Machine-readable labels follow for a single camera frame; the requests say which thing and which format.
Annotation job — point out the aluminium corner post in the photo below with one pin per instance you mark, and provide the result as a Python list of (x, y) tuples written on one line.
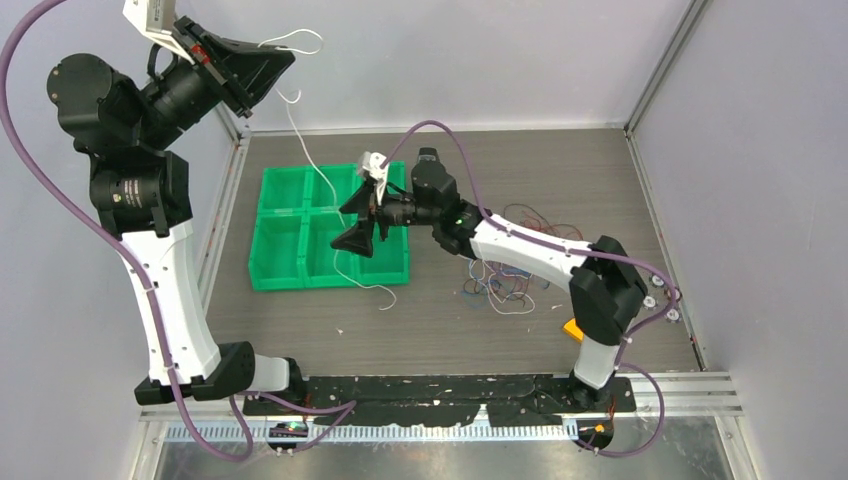
[(236, 127)]

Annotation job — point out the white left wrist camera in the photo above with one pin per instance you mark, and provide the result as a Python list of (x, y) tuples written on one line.
[(155, 20)]

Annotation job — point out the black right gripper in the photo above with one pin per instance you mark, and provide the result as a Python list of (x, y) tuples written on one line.
[(358, 239)]

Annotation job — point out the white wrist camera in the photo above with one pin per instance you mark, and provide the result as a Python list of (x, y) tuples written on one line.
[(155, 20), (374, 167)]

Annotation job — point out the yellow triangle block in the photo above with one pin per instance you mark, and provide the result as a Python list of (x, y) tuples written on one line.
[(571, 329)]

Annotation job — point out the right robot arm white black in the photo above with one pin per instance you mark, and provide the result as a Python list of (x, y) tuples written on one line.
[(606, 292)]

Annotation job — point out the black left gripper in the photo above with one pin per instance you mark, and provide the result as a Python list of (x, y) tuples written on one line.
[(251, 70)]

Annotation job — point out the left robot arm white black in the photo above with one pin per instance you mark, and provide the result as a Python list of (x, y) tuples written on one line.
[(140, 191)]

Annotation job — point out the green bin back right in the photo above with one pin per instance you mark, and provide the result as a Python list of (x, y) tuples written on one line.
[(396, 176)]

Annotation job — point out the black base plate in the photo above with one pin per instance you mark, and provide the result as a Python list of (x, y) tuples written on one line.
[(449, 400)]

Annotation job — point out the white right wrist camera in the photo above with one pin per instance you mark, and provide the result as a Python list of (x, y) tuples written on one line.
[(374, 167)]

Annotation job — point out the green bin back left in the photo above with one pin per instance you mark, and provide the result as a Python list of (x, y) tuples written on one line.
[(285, 189)]

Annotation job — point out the aluminium rail front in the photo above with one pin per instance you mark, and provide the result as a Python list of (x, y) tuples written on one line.
[(655, 400)]

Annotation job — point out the black metronome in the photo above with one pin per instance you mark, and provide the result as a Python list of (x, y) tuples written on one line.
[(427, 154)]

